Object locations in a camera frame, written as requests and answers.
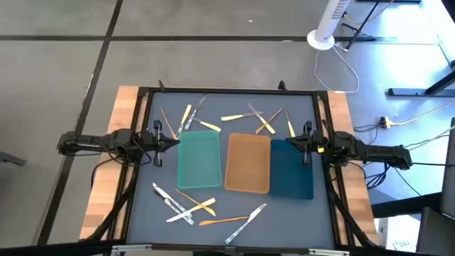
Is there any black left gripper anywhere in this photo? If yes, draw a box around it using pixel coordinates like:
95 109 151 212
140 119 181 168

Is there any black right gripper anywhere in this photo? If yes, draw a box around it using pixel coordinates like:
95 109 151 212
284 119 330 168

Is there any cream-handled table knife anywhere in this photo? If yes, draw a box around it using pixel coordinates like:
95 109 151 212
284 108 297 139
220 110 264 122
165 197 217 223
247 102 277 136
176 103 193 139
193 117 223 134

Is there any blue plastic bin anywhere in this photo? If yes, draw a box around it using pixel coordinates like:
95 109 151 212
269 138 315 201

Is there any teal plastic bin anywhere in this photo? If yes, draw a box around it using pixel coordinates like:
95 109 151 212
176 129 223 190

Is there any orange plastic bin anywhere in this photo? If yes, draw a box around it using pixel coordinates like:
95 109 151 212
224 132 272 195

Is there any grey-blue table mat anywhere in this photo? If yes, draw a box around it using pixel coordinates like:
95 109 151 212
126 91 337 250

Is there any black desk foot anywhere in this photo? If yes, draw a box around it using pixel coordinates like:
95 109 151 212
387 69 455 97
371 191 444 218

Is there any white tower fan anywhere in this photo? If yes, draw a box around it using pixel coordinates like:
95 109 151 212
306 0 352 51

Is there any black tripod stand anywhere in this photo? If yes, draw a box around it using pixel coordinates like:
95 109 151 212
340 0 381 50

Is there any white cardboard box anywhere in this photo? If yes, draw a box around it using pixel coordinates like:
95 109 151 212
378 215 422 254

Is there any grey chair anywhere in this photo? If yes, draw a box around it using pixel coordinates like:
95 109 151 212
415 117 455 256

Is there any black support beam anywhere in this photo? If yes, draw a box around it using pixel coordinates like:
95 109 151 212
0 238 455 256

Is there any dark furniture leg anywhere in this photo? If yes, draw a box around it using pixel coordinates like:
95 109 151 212
0 150 28 167

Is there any black aluminium table frame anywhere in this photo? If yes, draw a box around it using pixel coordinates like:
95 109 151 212
106 80 358 250

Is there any white fan cable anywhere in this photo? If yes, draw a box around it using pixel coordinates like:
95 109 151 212
313 44 360 95

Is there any black cable conduit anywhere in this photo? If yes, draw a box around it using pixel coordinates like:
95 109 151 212
326 170 380 248
83 166 139 242

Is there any silver metal bracket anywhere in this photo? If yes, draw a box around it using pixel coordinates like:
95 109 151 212
308 248 351 256
112 243 154 255

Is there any yellow power cable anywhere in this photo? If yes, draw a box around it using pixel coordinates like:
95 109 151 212
389 98 455 127

